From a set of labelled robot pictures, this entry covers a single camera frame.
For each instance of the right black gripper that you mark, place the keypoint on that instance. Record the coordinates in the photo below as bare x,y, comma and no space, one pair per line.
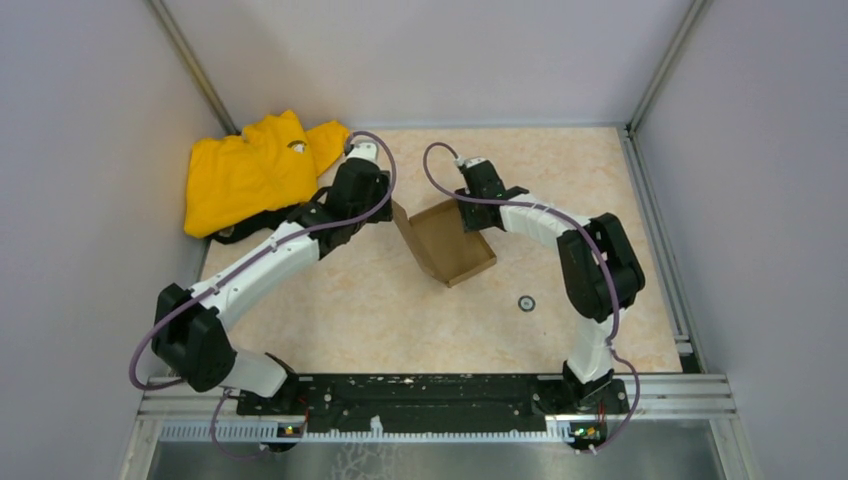
470,223

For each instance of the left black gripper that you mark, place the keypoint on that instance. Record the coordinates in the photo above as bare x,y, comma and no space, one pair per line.
382,187

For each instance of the brown cardboard box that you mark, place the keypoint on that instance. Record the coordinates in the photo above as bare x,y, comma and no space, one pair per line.
439,244

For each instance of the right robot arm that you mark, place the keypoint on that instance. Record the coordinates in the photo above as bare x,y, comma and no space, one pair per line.
601,273

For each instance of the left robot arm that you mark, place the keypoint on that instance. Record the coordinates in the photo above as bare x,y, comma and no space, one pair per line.
191,330

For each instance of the yellow shirt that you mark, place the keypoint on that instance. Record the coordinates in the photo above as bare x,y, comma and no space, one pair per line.
272,164

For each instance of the black garment under shirt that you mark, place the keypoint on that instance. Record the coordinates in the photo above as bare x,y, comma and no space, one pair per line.
265,220

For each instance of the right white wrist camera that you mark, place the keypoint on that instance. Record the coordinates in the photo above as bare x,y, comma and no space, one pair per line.
466,163

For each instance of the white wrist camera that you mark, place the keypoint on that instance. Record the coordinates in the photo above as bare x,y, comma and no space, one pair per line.
466,163
366,151

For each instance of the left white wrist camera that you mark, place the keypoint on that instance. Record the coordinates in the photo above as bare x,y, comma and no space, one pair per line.
366,151

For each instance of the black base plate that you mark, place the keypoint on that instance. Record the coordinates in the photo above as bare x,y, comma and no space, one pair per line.
429,403

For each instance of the aluminium frame rail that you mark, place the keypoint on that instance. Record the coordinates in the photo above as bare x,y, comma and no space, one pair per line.
185,415

